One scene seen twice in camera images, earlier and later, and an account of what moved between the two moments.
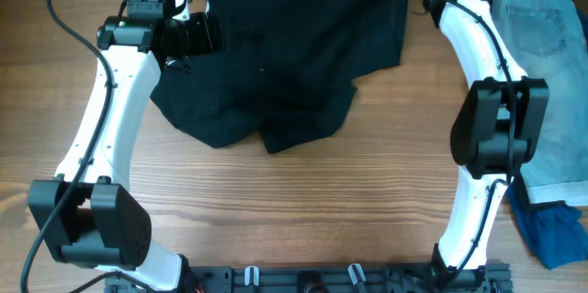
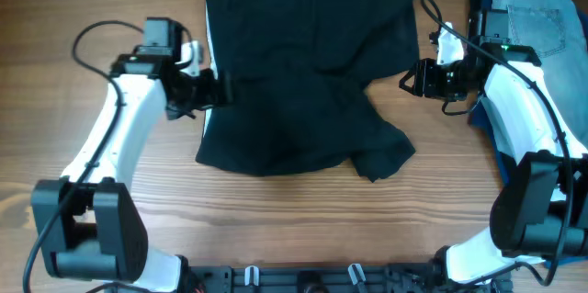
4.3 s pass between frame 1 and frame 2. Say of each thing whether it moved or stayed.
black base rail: stayed
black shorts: moved
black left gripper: moved
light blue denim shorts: stayed
